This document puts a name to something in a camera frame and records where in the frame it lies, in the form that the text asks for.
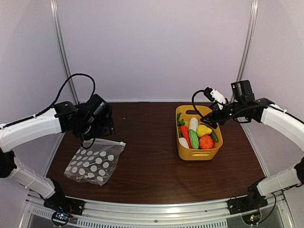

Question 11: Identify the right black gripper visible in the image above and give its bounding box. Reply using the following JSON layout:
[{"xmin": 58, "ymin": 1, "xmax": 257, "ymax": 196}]
[{"xmin": 200, "ymin": 101, "xmax": 246, "ymax": 129}]

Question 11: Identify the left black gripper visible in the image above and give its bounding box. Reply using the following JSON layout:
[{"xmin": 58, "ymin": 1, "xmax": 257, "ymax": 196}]
[{"xmin": 78, "ymin": 115, "xmax": 115, "ymax": 140}]

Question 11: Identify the yellow toy squash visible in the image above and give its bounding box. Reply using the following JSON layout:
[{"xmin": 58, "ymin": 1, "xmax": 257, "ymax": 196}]
[{"xmin": 196, "ymin": 125, "xmax": 212, "ymax": 137}]

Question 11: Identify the white toy radish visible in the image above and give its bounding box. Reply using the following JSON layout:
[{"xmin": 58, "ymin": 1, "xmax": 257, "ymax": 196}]
[{"xmin": 188, "ymin": 117, "xmax": 199, "ymax": 132}]

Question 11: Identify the light green toy gourd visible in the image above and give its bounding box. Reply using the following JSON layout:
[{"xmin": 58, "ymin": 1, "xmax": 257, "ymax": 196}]
[{"xmin": 188, "ymin": 129, "xmax": 200, "ymax": 150}]

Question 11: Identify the orange toy carrot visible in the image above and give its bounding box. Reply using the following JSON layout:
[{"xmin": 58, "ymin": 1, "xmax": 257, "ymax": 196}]
[{"xmin": 177, "ymin": 113, "xmax": 192, "ymax": 149}]

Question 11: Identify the yellow plastic basket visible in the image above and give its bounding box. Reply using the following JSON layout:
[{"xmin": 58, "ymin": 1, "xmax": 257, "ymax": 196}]
[{"xmin": 175, "ymin": 105, "xmax": 223, "ymax": 161}]

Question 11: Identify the dotted clear zip bag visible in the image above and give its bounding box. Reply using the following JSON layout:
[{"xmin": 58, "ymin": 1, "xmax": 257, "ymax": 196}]
[{"xmin": 64, "ymin": 139, "xmax": 126, "ymax": 186}]

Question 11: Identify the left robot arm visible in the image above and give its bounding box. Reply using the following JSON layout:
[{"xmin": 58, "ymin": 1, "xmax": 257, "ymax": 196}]
[{"xmin": 0, "ymin": 94, "xmax": 114, "ymax": 211}]

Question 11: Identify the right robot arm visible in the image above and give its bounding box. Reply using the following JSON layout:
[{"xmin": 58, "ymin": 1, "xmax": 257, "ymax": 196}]
[{"xmin": 200, "ymin": 80, "xmax": 304, "ymax": 210}]

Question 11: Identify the dark green toy cucumber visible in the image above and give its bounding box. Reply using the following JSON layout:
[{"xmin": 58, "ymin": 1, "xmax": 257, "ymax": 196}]
[{"xmin": 210, "ymin": 130, "xmax": 219, "ymax": 143}]

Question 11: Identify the orange toy pumpkin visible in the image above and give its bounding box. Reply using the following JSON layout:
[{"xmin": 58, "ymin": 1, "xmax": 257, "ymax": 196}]
[{"xmin": 199, "ymin": 135, "xmax": 214, "ymax": 150}]

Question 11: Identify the left circuit board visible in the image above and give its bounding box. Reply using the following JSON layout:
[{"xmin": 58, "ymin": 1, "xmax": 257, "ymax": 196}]
[{"xmin": 51, "ymin": 212, "xmax": 72, "ymax": 227}]

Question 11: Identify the circuit board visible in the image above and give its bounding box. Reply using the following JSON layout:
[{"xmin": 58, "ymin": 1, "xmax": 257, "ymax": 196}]
[
  {"xmin": 242, "ymin": 212, "xmax": 261, "ymax": 226},
  {"xmin": 51, "ymin": 212, "xmax": 72, "ymax": 227}
]

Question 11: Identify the right circuit board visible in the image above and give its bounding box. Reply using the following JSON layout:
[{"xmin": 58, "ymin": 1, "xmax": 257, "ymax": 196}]
[{"xmin": 242, "ymin": 212, "xmax": 261, "ymax": 226}]

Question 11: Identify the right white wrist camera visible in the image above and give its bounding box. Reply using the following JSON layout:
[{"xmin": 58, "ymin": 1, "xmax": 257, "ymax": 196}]
[{"xmin": 204, "ymin": 87, "xmax": 228, "ymax": 110}]

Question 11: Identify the right black cable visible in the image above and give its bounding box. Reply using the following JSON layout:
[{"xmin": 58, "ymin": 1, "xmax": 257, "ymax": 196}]
[{"xmin": 191, "ymin": 89, "xmax": 262, "ymax": 123}]

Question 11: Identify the black cable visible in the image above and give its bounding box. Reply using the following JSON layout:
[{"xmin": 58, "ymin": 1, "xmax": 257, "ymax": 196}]
[
  {"xmin": 191, "ymin": 89, "xmax": 262, "ymax": 123},
  {"xmin": 33, "ymin": 73, "xmax": 100, "ymax": 148}
]

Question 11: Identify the left black cable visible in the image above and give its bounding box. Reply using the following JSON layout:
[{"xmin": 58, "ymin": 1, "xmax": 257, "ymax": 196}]
[{"xmin": 33, "ymin": 73, "xmax": 100, "ymax": 148}]

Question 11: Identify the right aluminium frame post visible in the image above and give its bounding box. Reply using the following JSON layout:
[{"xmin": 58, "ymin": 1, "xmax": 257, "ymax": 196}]
[{"xmin": 237, "ymin": 0, "xmax": 259, "ymax": 81}]

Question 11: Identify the aluminium frame post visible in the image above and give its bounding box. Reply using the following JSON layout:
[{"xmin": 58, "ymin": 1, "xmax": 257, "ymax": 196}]
[
  {"xmin": 237, "ymin": 0, "xmax": 259, "ymax": 81},
  {"xmin": 50, "ymin": 0, "xmax": 79, "ymax": 104}
]

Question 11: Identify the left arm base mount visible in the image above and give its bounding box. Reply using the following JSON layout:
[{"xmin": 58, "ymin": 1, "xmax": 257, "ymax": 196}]
[{"xmin": 42, "ymin": 197, "xmax": 85, "ymax": 215}]

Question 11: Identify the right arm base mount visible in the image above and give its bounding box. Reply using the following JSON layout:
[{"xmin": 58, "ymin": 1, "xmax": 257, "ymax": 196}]
[{"xmin": 227, "ymin": 196, "xmax": 268, "ymax": 215}]

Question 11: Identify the front aluminium rail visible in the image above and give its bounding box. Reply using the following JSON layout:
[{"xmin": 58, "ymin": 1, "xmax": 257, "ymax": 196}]
[{"xmin": 23, "ymin": 198, "xmax": 293, "ymax": 228}]

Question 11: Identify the left aluminium frame post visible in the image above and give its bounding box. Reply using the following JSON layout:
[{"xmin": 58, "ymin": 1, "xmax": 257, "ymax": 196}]
[{"xmin": 50, "ymin": 0, "xmax": 79, "ymax": 104}]

